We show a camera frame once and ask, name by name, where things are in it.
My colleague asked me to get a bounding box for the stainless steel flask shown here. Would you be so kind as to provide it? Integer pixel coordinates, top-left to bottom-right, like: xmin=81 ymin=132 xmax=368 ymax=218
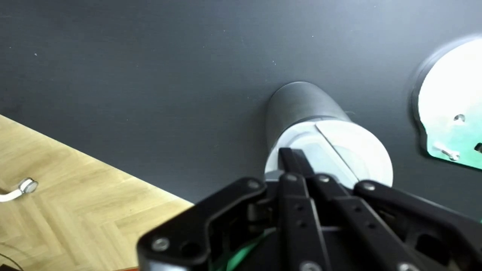
xmin=261 ymin=79 xmax=395 ymax=189

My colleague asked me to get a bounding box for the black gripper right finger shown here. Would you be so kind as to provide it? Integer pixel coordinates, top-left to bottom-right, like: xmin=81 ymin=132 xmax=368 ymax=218
xmin=305 ymin=171 xmax=482 ymax=271

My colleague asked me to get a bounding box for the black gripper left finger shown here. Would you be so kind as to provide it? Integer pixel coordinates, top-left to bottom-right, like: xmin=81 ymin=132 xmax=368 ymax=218
xmin=136 ymin=145 xmax=332 ymax=271

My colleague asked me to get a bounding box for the white cable end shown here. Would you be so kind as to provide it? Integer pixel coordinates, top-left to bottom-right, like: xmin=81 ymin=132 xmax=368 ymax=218
xmin=0 ymin=176 xmax=40 ymax=204

